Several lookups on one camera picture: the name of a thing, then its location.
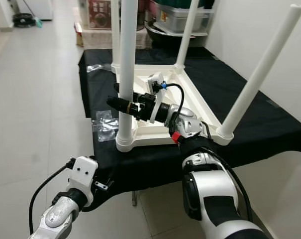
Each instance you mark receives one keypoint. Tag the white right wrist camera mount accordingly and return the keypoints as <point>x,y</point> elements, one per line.
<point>156,80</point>

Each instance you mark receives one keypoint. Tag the black wok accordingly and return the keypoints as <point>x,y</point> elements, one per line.
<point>162,41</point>

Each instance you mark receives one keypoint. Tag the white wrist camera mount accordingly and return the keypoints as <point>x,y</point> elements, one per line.
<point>156,80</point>
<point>84,173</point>

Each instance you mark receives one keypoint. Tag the brown cloth covered bench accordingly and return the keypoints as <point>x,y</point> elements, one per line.
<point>100,40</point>

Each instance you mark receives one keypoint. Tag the small red object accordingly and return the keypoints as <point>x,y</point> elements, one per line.
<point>80,36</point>

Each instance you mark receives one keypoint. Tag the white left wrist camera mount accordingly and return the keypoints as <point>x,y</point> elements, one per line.
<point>84,173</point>

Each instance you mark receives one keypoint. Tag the green pot lid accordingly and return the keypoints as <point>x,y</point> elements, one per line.
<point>170,2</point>

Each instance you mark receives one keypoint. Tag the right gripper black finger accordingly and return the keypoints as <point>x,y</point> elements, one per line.
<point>118,88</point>
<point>120,103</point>

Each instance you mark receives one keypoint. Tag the clear plastic wrapper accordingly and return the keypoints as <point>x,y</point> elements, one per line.
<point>98,68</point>
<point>105,125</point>

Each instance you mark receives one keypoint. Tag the grey tape patch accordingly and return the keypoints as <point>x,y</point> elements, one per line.
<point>272,103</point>

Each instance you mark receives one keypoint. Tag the small black floor object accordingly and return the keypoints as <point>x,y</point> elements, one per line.
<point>24,20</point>

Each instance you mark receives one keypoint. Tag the orange lid storage box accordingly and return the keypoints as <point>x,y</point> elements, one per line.
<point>95,15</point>

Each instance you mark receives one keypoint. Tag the white plastic table top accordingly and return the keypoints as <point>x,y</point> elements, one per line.
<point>200,97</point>

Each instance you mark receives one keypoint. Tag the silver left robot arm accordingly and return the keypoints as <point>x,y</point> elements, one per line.
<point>58,219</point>

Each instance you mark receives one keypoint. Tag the clear plastic container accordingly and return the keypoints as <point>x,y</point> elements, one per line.
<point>172,20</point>

